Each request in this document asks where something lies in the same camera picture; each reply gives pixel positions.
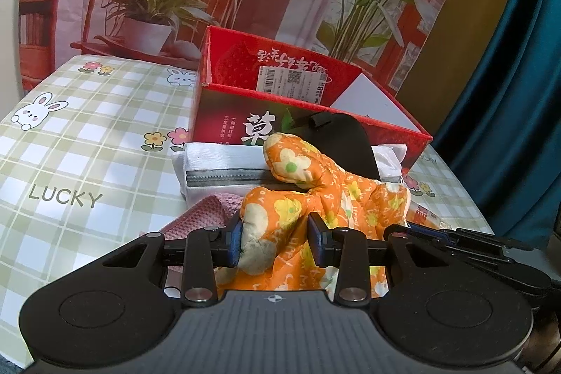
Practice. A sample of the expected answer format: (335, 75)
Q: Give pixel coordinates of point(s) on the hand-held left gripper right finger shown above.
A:
(314, 240)

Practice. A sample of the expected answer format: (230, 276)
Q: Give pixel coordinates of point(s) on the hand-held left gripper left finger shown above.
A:
(235, 243)

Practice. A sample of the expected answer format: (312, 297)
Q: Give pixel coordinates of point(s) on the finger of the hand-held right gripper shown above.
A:
(431, 234)
(495, 266)

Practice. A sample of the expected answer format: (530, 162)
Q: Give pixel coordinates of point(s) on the pink knitted cloth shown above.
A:
(197, 214)

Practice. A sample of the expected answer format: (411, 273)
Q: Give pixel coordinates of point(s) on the orange floral oven mitt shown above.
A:
(307, 163)

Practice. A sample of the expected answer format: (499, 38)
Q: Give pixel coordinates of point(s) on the white mesh zipper bag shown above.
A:
(219, 160)

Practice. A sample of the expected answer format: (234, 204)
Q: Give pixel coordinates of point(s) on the black soft pad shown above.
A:
(342, 141)

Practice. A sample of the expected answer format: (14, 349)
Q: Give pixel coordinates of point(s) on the red strawberry print box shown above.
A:
(228, 111)

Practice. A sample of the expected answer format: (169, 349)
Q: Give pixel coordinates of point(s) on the blue curtain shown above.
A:
(508, 93)

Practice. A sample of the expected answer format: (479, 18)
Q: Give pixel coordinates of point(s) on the green checkered tablecloth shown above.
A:
(87, 146)

